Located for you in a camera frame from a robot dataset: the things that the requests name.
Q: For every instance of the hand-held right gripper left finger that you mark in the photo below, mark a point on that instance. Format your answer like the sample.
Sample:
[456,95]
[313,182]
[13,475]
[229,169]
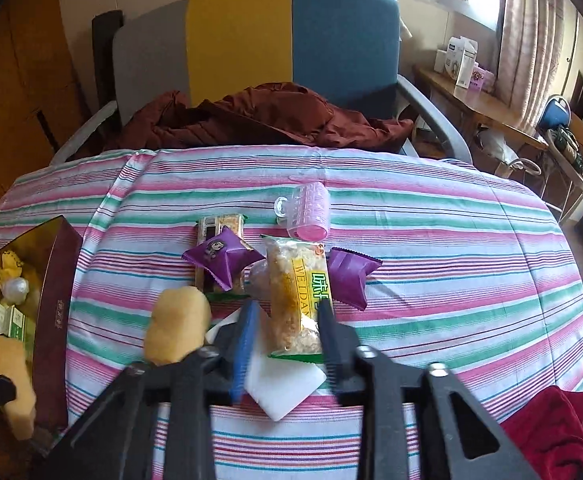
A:
[244,355]

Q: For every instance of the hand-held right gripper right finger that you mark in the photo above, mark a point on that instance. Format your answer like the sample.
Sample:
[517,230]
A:
[329,345]

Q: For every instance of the torn yellow sponge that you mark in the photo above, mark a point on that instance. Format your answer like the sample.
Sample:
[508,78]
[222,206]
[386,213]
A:
[14,385]

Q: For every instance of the yellow rice cracker packet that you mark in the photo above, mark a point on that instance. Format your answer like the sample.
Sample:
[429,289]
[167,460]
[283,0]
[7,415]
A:
[291,290]

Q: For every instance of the rounded yellow sponge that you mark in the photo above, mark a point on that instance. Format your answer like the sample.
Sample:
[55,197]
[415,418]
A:
[176,325]

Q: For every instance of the gold tin box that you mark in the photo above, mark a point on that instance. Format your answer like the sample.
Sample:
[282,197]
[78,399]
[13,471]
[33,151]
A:
[54,310]

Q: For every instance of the brown snack bar packet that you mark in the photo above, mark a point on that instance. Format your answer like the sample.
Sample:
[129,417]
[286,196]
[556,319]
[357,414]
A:
[216,225]

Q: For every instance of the purple and white snack packet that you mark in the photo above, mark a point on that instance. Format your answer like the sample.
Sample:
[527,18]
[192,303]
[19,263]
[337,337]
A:
[306,210]

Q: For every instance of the white sponge pad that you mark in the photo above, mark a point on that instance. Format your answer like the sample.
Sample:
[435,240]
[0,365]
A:
[276,390]

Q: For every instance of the clear plastic wrapper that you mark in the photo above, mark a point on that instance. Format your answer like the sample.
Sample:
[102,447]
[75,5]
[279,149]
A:
[257,280]

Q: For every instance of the yellow toy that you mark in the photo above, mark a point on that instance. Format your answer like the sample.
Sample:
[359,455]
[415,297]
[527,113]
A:
[11,262]

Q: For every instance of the red cloth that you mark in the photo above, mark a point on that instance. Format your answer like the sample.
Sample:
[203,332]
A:
[546,425]

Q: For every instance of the maroon quilted jacket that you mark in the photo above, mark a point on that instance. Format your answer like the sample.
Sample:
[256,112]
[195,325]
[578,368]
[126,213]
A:
[251,120]

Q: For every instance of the white plastic bag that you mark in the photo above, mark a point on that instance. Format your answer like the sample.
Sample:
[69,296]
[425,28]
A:
[495,145]

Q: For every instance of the wooden wardrobe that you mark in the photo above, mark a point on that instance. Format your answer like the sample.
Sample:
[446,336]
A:
[21,85]

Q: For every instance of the wooden desk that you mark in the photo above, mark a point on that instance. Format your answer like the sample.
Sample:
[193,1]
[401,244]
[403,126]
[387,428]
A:
[486,105]

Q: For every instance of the small white carton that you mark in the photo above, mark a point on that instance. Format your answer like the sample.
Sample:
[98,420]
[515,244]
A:
[441,60]

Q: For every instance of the purple box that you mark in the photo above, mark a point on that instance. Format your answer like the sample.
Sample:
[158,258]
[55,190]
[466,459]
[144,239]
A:
[484,79]

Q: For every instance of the tall white carton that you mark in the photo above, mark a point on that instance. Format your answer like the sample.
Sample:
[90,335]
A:
[464,62]

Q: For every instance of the grey yellow blue sofa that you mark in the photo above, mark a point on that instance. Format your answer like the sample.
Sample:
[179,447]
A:
[241,35]

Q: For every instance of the blue round object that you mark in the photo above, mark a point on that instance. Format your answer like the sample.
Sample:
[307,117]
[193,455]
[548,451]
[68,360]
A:
[554,110]

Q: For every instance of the black rolled mat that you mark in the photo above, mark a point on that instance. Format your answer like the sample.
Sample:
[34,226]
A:
[104,50]

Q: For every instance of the patterned beige curtain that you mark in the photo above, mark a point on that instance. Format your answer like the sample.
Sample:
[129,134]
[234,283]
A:
[536,35]

